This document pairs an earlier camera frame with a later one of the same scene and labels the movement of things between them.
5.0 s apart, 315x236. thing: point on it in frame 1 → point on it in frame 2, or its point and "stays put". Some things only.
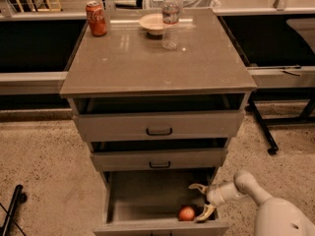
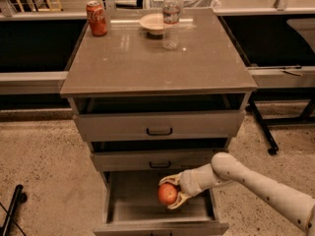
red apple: [186, 213] → [167, 193]
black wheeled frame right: [282, 94] stays put
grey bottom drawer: [147, 202] stays put
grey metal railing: [55, 83] stays put
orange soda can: [96, 18] stays put
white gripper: [215, 194] → [191, 183]
